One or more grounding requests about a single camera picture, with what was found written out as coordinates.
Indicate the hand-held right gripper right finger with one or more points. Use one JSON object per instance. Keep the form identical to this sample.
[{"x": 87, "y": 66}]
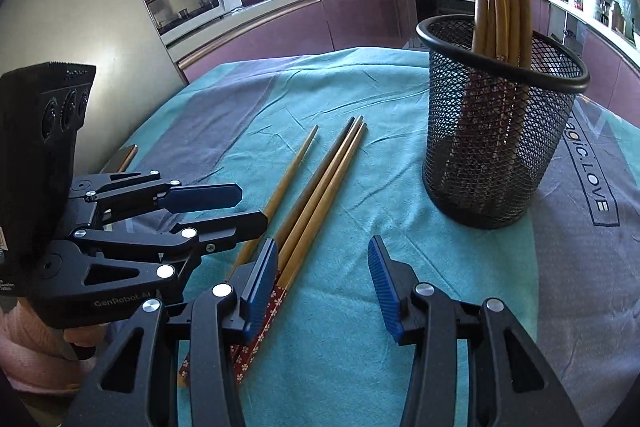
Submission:
[{"x": 385, "y": 292}]

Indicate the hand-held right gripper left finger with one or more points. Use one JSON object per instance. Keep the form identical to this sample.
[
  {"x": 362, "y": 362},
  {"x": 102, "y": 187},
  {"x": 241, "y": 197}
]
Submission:
[{"x": 260, "y": 287}]

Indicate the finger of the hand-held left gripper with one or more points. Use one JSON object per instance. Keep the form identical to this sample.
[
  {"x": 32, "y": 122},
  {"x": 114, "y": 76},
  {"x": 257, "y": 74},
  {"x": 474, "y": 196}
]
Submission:
[
  {"x": 205, "y": 197},
  {"x": 225, "y": 229}
]

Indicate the dark brown wooden chopstick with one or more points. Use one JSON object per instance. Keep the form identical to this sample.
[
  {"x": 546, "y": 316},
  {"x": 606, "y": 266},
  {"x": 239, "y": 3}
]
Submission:
[{"x": 315, "y": 177}]

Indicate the black mesh pen holder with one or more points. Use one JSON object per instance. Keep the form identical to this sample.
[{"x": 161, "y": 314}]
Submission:
[{"x": 500, "y": 147}]

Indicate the person's left hand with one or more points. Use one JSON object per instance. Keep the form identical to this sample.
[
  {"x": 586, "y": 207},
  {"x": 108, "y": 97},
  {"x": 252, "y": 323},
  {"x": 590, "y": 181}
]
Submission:
[{"x": 85, "y": 341}]

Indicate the teal grey printed tablecloth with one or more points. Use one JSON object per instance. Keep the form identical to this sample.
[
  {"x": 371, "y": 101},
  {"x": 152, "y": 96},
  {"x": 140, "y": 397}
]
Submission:
[{"x": 325, "y": 357}]

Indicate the silver refrigerator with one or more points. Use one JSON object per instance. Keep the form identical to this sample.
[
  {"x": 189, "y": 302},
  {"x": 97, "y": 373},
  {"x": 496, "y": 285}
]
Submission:
[{"x": 75, "y": 7}]

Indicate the pink kitchen base cabinets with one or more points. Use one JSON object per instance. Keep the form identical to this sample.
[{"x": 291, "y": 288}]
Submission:
[
  {"x": 300, "y": 22},
  {"x": 600, "y": 57}
]

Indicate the teal plastic-covered appliance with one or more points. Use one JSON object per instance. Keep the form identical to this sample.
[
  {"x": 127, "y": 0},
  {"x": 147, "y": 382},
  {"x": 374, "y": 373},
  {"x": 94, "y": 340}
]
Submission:
[{"x": 627, "y": 12}]

